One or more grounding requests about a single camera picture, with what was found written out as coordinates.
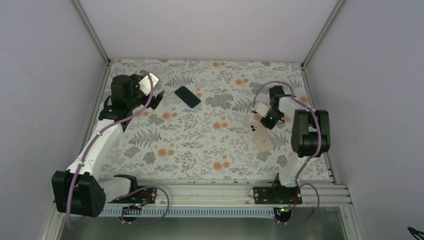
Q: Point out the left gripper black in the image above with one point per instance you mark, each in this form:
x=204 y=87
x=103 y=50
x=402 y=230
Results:
x=154 y=104

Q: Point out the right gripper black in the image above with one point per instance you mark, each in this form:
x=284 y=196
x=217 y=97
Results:
x=269 y=125

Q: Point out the beige phone case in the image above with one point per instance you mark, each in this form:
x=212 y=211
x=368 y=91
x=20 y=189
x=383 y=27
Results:
x=261 y=138

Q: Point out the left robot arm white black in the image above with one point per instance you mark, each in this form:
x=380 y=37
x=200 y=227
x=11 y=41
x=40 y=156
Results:
x=77 y=190

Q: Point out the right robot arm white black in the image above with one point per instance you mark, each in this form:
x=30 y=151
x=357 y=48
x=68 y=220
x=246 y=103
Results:
x=310 y=135

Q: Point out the phone in light blue case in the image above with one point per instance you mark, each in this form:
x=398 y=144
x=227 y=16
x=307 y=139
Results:
x=187 y=97

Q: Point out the floral patterned table mat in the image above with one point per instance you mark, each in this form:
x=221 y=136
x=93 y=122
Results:
x=212 y=141

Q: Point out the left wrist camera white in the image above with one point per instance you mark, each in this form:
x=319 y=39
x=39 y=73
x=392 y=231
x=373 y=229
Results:
x=147 y=83

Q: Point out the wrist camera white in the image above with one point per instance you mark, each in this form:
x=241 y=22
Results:
x=147 y=83
x=261 y=109

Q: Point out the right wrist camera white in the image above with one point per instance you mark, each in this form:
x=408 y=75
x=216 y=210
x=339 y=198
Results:
x=261 y=109

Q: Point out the left aluminium frame post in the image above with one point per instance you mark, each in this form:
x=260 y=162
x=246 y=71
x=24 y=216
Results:
x=91 y=31

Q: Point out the aluminium frame post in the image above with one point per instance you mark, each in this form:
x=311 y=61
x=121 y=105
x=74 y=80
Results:
x=91 y=31
x=330 y=19

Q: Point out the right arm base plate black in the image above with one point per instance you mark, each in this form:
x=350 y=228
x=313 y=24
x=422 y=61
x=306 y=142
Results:
x=281 y=195

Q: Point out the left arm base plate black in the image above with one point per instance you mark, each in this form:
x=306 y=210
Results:
x=145 y=196

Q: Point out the aluminium mounting rail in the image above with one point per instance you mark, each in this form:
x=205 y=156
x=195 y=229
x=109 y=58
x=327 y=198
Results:
x=236 y=193

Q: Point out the right aluminium frame post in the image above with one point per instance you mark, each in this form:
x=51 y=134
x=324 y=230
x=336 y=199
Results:
x=330 y=19

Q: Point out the slotted cable duct grey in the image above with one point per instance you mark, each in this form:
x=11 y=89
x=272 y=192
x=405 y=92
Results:
x=202 y=212

